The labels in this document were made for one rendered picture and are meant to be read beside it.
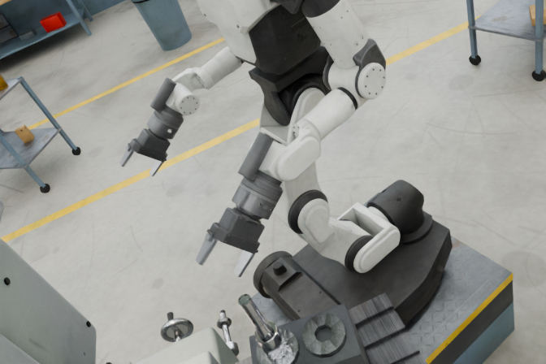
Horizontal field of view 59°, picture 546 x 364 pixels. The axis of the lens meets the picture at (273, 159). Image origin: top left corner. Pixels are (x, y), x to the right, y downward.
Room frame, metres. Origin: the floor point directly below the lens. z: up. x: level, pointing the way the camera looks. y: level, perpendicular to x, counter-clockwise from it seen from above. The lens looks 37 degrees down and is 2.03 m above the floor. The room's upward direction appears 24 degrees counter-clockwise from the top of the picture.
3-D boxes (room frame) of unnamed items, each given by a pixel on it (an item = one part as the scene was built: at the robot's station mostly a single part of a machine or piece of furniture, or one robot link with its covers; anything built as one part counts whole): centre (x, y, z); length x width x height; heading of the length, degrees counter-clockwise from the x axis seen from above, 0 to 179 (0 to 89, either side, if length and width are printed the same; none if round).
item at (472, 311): (1.14, -0.14, 0.20); 0.78 x 0.68 x 0.40; 110
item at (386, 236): (1.15, -0.17, 0.68); 0.21 x 0.20 x 0.13; 110
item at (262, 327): (0.56, 0.15, 1.28); 0.03 x 0.03 x 0.11
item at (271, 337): (0.56, 0.15, 1.22); 0.05 x 0.05 x 0.01
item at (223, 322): (1.12, 0.42, 0.54); 0.22 x 0.06 x 0.06; 1
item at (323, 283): (1.14, -0.14, 0.59); 0.64 x 0.52 x 0.33; 110
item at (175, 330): (1.09, 0.56, 0.66); 0.16 x 0.12 x 0.12; 1
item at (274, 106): (1.15, -0.19, 1.37); 0.28 x 0.13 x 0.18; 110
